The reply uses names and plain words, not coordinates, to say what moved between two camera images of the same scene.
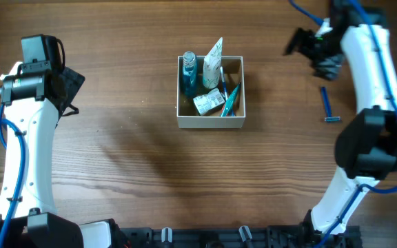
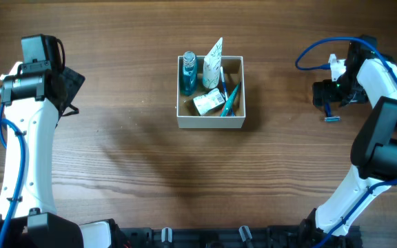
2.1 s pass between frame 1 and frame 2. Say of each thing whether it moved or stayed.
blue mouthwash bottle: stayed
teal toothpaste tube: stayed
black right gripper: moved
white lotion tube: stayed
